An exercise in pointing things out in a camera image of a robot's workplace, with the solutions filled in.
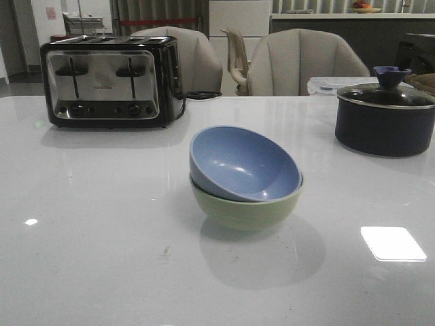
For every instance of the cream office chair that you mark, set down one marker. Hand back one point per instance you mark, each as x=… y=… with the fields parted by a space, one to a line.
x=237 y=65

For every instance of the beige upholstered chair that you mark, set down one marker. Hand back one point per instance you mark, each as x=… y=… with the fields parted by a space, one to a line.
x=283 y=62
x=201 y=69

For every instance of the white cabinet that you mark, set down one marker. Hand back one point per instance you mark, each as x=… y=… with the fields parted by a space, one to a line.
x=250 y=18

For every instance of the blue bowl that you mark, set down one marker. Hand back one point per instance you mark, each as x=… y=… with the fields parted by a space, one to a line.
x=238 y=164

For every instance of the beige upholstered chair right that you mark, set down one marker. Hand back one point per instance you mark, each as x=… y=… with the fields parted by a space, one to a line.
x=283 y=62

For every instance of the green bowl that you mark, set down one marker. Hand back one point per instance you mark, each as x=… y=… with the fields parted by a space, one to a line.
x=246 y=215

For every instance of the black and chrome toaster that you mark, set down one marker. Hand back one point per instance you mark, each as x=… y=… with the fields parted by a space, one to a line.
x=112 y=82

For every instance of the clear plastic food container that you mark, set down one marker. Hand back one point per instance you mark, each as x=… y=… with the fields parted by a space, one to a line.
x=330 y=85

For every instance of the glass pot lid blue knob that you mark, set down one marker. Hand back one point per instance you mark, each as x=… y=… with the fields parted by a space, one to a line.
x=387 y=92

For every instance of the fruit plate on counter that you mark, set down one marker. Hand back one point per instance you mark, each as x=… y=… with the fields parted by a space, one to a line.
x=363 y=7

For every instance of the dark blue cooking pot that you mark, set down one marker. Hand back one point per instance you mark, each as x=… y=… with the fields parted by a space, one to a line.
x=384 y=132

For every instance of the beige upholstered chair left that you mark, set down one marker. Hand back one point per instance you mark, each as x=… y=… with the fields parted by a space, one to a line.
x=201 y=69

